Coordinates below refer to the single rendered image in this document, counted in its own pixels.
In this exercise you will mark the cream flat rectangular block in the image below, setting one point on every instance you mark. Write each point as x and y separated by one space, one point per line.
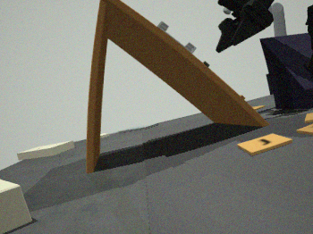
43 151

